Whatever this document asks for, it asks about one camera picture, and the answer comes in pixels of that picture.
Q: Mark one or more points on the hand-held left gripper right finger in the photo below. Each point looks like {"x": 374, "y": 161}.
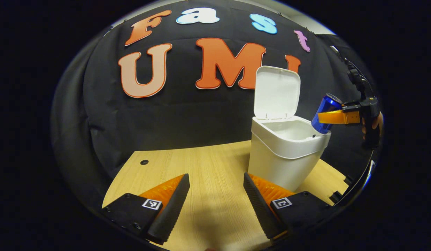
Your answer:
{"x": 260, "y": 209}

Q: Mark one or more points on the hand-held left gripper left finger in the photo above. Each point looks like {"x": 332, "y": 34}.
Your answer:
{"x": 171, "y": 209}

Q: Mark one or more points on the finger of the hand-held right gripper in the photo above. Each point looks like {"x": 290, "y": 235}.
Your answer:
{"x": 337, "y": 118}

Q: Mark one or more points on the blue pop can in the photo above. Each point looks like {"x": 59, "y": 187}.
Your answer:
{"x": 326, "y": 104}

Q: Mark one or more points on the white desktop garbage bin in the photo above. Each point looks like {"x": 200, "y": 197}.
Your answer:
{"x": 281, "y": 160}

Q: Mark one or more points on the wooden desktop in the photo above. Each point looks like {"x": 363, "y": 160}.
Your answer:
{"x": 208, "y": 174}

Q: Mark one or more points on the black backdrop cloth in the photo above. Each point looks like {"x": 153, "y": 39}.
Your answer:
{"x": 187, "y": 118}

